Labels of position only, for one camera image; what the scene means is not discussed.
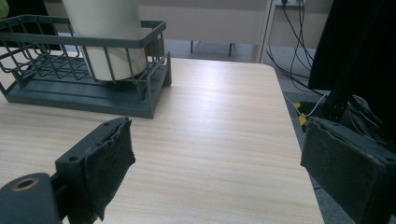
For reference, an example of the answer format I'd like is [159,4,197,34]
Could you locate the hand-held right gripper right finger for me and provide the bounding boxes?
[300,117,396,224]

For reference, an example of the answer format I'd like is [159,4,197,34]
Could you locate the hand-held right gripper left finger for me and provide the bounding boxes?
[54,116,136,224]

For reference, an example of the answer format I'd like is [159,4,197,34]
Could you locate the dark grey wire rack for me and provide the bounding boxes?
[0,14,173,119]

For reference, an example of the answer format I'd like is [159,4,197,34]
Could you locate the cream white cup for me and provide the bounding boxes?
[61,0,148,82]

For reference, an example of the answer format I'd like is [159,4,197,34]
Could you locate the black metal stand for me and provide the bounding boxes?
[321,90,349,123]

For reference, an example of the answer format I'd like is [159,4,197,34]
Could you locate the yellow black warning tape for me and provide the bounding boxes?
[293,102,309,127]

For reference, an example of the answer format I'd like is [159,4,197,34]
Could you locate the black curtain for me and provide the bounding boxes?
[307,0,396,144]

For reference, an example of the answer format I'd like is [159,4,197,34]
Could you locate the white table leg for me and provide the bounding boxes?
[255,0,277,64]

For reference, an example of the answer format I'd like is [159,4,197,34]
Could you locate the black box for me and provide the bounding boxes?
[5,0,63,51]

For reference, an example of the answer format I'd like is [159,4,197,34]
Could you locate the grey cable bundle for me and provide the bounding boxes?
[346,94,386,139]

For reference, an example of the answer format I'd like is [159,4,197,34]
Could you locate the white cable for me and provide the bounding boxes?
[283,91,332,119]

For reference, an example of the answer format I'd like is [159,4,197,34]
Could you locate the black cables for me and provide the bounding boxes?
[265,0,326,97]

